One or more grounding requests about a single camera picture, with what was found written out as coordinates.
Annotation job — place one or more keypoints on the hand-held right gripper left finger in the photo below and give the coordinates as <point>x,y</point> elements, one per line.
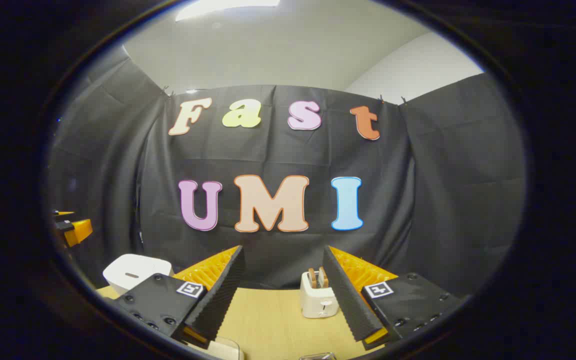
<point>218,300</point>

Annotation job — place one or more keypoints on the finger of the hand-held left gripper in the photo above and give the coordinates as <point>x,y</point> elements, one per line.
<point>79,231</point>
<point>63,214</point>

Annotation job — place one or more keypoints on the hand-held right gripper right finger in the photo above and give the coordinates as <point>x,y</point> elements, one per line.
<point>348,300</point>

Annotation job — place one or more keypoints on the white rice cooker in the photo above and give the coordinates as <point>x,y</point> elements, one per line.
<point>133,267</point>

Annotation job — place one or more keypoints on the white toaster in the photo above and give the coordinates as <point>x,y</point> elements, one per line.
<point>315,300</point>

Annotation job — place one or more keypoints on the brown bread slice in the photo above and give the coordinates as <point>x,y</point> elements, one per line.
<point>323,276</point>
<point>312,278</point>

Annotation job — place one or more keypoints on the clear container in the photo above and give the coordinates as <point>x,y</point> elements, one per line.
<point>318,356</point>

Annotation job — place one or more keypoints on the black backdrop cloth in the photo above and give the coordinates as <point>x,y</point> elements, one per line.
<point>278,150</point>

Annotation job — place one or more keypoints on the ceiling light panel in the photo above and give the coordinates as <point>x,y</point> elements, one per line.
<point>228,7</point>

